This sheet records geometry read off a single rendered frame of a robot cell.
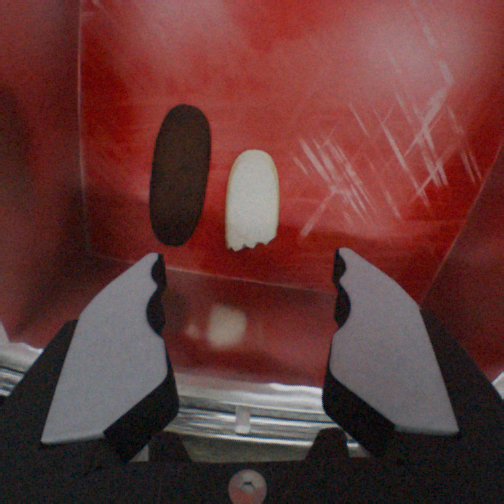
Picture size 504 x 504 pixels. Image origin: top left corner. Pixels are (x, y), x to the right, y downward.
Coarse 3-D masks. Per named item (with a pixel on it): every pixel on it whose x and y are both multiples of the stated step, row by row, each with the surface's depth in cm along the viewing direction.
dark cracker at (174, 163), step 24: (168, 120) 17; (192, 120) 17; (168, 144) 17; (192, 144) 17; (168, 168) 18; (192, 168) 18; (168, 192) 19; (192, 192) 19; (168, 216) 19; (192, 216) 20; (168, 240) 21
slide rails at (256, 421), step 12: (0, 372) 26; (12, 372) 25; (24, 372) 26; (180, 396) 27; (180, 408) 28; (192, 408) 28; (204, 408) 28; (264, 408) 28; (204, 420) 29; (216, 420) 29; (228, 420) 29; (252, 420) 29; (264, 420) 29; (276, 420) 29; (288, 420) 29; (300, 420) 30; (312, 420) 30; (312, 432) 31
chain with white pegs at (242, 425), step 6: (240, 408) 28; (246, 408) 28; (252, 408) 29; (240, 414) 27; (246, 414) 27; (312, 414) 30; (240, 420) 27; (246, 420) 27; (240, 426) 26; (246, 426) 26; (240, 432) 27; (246, 432) 27
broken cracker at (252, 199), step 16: (240, 160) 18; (256, 160) 18; (272, 160) 18; (240, 176) 18; (256, 176) 18; (272, 176) 18; (240, 192) 19; (256, 192) 19; (272, 192) 19; (240, 208) 19; (256, 208) 19; (272, 208) 19; (240, 224) 20; (256, 224) 20; (272, 224) 20; (240, 240) 20; (256, 240) 20
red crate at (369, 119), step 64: (128, 0) 14; (192, 0) 14; (256, 0) 14; (320, 0) 14; (384, 0) 14; (448, 0) 14; (128, 64) 16; (192, 64) 16; (256, 64) 16; (320, 64) 16; (384, 64) 16; (448, 64) 16; (128, 128) 17; (256, 128) 18; (320, 128) 18; (384, 128) 18; (448, 128) 17; (128, 192) 19; (320, 192) 20; (384, 192) 20; (448, 192) 20; (128, 256) 22; (192, 256) 22; (256, 256) 22; (320, 256) 22; (384, 256) 22
